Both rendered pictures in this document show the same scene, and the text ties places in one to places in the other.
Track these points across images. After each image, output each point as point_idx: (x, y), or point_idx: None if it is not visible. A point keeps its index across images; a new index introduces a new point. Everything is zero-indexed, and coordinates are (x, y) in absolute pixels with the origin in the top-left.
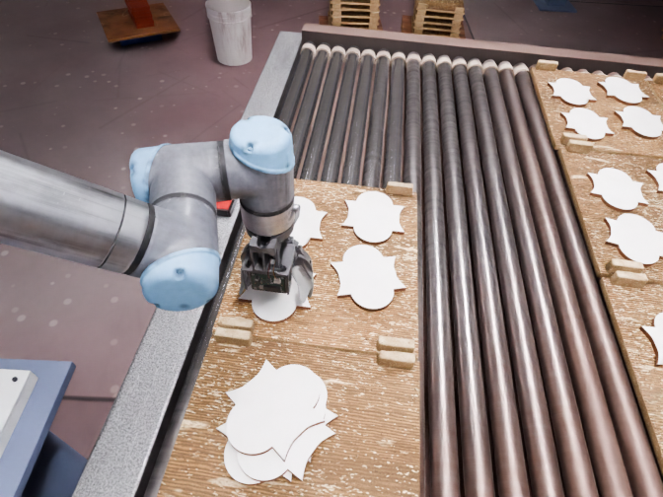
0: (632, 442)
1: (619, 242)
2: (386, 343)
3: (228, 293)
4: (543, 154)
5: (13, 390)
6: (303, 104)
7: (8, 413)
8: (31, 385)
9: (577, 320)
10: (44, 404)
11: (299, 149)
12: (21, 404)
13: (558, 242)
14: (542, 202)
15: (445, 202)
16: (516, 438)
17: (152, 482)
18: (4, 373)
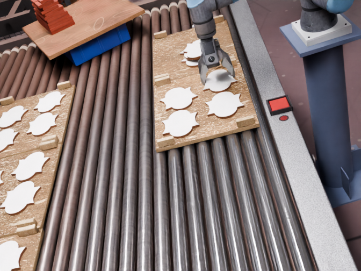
0: (79, 99)
1: (42, 158)
2: (165, 76)
3: (240, 72)
4: (54, 227)
5: (305, 36)
6: (268, 202)
7: (301, 33)
8: (305, 42)
9: (81, 125)
10: (296, 44)
11: (248, 158)
12: (302, 38)
13: (74, 158)
14: (73, 179)
15: (137, 177)
16: (120, 85)
17: (236, 38)
18: (315, 36)
